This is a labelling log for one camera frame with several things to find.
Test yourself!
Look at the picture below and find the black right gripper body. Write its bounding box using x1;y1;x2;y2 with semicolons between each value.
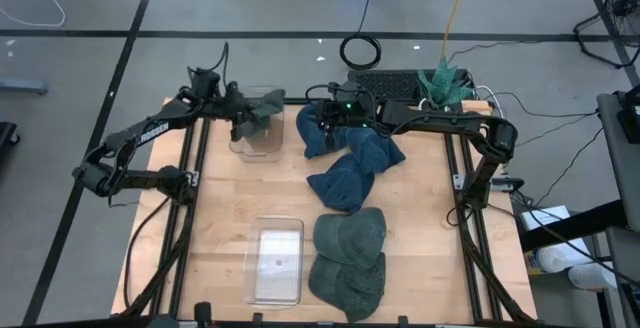
315;96;375;152

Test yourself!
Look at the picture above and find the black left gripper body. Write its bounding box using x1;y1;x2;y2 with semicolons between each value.
217;81;254;142

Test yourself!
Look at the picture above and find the green denim cap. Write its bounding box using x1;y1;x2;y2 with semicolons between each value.
234;89;287;143
312;206;388;270
307;252;387;324

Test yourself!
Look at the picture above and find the blue denim cap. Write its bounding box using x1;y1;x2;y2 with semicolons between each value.
346;126;407;175
295;102;351;160
306;152;376;214

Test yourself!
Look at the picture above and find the clear plastic bin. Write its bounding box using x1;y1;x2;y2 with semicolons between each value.
243;216;305;310
228;86;287;164

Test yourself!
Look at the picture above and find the black perforated computer case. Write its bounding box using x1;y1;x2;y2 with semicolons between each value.
346;69;474;102

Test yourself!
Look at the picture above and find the snake plant in white pot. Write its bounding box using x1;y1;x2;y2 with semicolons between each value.
416;57;476;112

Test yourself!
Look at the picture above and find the grey metal foot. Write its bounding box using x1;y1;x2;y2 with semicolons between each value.
0;77;49;97

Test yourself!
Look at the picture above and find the white paper sheet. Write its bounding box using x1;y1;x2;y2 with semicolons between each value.
518;205;572;233

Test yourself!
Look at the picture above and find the black metal beam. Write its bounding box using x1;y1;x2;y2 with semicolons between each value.
519;200;629;252

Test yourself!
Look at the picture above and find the white paper towel roll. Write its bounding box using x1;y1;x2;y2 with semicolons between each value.
529;240;599;275
567;262;621;292

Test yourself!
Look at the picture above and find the grey side table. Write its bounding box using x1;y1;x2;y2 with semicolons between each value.
597;90;640;328

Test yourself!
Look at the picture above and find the black device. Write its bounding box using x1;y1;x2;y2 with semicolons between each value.
616;83;640;144

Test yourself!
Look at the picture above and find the black aluminium table frame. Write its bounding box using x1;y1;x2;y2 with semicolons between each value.
119;80;539;327

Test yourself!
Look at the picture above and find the coiled black cable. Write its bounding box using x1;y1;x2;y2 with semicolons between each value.
338;0;383;71

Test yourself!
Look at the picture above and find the yellow cable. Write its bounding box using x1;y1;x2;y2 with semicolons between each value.
440;0;474;64

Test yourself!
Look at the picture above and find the white looped cable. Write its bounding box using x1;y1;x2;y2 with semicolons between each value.
472;85;507;130

